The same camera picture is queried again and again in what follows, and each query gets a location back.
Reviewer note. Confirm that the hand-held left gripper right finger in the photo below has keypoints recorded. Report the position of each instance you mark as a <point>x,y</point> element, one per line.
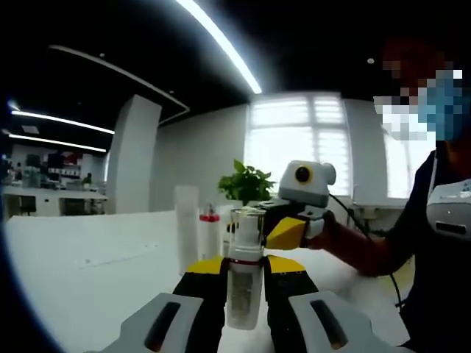
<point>290,316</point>

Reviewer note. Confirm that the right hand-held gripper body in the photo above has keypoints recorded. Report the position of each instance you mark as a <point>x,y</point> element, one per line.
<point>305,191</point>

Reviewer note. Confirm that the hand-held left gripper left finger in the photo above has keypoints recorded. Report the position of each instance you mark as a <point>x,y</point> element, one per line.
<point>206,294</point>

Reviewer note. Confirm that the small white skincare bottle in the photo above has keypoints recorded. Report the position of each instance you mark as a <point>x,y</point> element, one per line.
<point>241,312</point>

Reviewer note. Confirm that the red-collared white skincare bottle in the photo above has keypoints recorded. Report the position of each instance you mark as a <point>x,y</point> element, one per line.
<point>209,239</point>

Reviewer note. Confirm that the white skincare tube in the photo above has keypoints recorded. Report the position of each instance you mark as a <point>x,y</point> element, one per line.
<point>187,228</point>

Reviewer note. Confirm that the person's right hand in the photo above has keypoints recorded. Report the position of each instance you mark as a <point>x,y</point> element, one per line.
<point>335,235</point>

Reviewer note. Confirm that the potted green plant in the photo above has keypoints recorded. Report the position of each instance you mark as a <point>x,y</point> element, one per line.
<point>246,184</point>

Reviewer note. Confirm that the bright window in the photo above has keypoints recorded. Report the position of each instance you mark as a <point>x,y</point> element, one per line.
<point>290,147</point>
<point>404,173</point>

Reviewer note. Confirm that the person's dark clothed torso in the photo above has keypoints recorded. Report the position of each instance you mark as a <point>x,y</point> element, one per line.
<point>416,228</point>

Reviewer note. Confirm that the white chest-worn device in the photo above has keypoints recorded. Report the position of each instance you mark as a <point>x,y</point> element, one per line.
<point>449,209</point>

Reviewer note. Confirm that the white square pillar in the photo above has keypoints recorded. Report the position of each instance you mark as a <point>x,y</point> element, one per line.
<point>134,154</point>

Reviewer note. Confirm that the long ceiling light strip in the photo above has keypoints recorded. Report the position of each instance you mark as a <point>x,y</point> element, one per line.
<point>221,44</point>

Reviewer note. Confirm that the white office workbenches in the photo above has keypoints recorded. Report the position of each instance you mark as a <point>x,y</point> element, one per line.
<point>51,195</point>

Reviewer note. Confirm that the thin ceiling light strip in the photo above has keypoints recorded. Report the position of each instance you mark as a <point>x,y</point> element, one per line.
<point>62,120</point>
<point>55,142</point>

